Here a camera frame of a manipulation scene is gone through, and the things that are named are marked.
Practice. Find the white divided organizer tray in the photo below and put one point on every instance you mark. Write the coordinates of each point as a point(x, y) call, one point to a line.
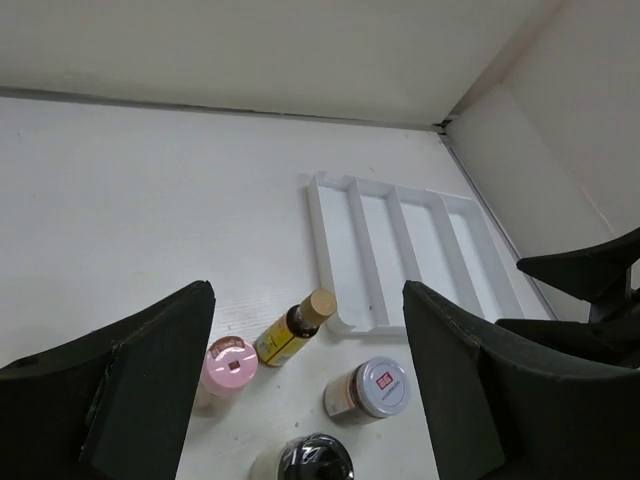
point(372, 237)

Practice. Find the pink lid spice jar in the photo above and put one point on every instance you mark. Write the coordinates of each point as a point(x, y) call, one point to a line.
point(230, 364)

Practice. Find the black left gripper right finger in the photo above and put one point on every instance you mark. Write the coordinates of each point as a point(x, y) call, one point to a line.
point(499, 406)

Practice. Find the white lid brown sauce jar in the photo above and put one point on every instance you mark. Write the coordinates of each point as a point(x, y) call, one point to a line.
point(375, 390)

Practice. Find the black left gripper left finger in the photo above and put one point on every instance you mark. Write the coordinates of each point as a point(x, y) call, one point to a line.
point(112, 404)

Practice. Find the yellow label bottle cork cap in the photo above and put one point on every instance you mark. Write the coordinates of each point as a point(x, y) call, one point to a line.
point(293, 330)

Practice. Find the black lid white powder jar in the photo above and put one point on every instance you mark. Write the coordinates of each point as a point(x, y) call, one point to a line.
point(316, 456)

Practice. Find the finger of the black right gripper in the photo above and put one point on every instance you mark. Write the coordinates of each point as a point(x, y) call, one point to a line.
point(614, 343)
point(586, 274)

